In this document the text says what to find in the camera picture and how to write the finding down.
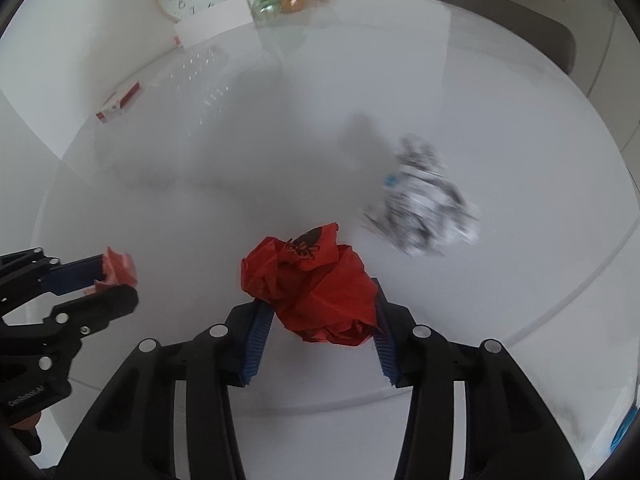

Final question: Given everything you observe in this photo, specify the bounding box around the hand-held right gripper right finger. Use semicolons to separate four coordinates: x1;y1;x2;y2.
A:
370;278;586;480

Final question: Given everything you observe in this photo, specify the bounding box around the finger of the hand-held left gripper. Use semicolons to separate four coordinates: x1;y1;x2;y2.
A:
0;247;109;306
0;285;140;343

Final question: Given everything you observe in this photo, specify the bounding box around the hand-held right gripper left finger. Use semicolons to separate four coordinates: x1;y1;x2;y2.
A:
55;300;275;480

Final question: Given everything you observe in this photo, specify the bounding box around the pink wrapper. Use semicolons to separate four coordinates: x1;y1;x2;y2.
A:
84;246;139;295

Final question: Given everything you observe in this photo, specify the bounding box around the red plastic bag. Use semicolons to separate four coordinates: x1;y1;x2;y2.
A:
240;222;379;347

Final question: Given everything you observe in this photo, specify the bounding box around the person's left hand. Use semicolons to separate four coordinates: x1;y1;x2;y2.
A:
9;412;44;432

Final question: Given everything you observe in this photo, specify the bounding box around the crumpled printed paper ball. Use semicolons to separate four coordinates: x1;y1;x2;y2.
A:
362;133;482;259

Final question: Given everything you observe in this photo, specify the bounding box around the red and white box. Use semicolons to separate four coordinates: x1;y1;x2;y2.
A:
95;81;146;125

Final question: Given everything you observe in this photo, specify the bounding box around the white card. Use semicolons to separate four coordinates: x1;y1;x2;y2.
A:
173;0;255;50

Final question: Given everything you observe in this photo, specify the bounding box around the clear plastic bag with fruit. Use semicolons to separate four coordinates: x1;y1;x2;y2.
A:
251;0;341;24

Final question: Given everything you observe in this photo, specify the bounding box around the grey upholstered chair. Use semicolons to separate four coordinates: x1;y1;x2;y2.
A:
432;0;576;79

